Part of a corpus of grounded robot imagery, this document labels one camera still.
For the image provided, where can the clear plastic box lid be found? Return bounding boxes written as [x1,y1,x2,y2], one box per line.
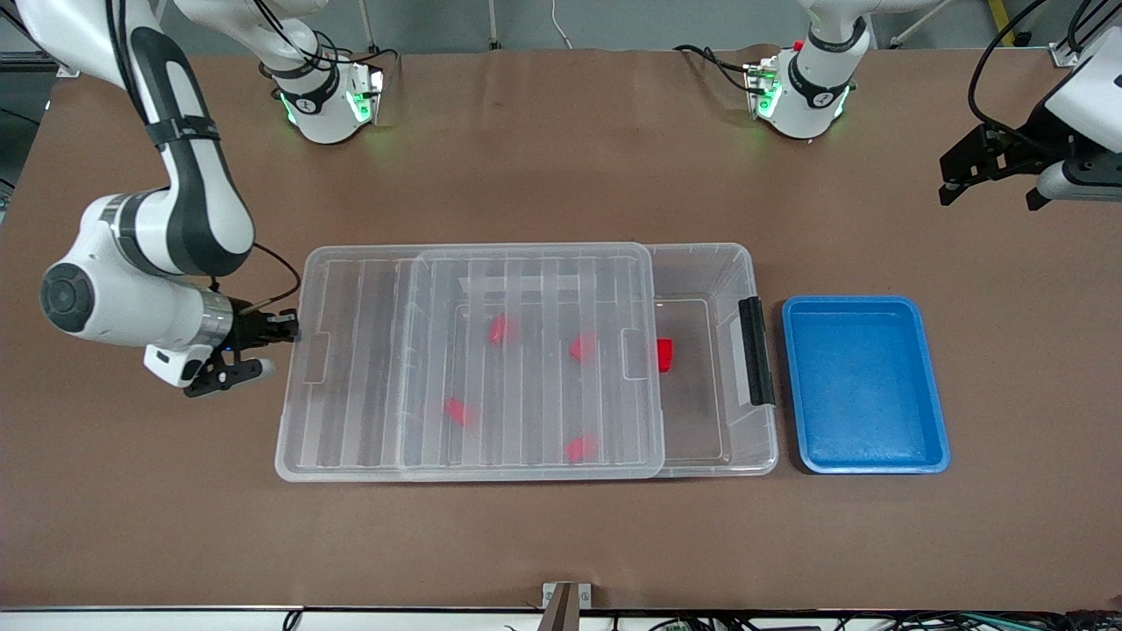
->
[275,243,664,482]

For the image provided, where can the clear plastic storage box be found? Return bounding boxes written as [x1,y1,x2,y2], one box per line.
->
[399,243,779,479]

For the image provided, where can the blue plastic tray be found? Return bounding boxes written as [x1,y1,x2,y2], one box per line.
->
[782,295,952,475]

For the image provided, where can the brown table cover sheet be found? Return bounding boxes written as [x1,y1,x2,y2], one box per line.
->
[0,44,1122,612]

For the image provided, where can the black left camera bracket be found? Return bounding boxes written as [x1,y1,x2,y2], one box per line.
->
[1065,138,1122,173]

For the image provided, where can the black camera bracket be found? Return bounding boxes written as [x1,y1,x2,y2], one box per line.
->
[182,349,264,398]
[1065,138,1122,173]

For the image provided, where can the black right camera bracket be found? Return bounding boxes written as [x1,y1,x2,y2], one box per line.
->
[182,349,264,398]

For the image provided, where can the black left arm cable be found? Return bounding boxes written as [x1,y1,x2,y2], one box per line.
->
[968,0,1053,134]

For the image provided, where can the aluminium frame rail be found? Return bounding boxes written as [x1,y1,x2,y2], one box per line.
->
[1049,26,1105,67]

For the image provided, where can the black box latch handle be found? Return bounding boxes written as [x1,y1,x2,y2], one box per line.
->
[738,297,778,407]

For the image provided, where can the black left base cable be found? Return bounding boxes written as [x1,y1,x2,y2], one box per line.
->
[673,44,755,89]

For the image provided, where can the black base cable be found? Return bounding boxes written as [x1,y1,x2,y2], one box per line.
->
[331,44,401,67]
[673,44,755,89]

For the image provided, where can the black right base cable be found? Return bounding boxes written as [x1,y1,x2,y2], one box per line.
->
[331,44,401,67]

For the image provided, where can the metal camera post mount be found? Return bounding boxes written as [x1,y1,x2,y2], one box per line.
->
[542,582,593,631]

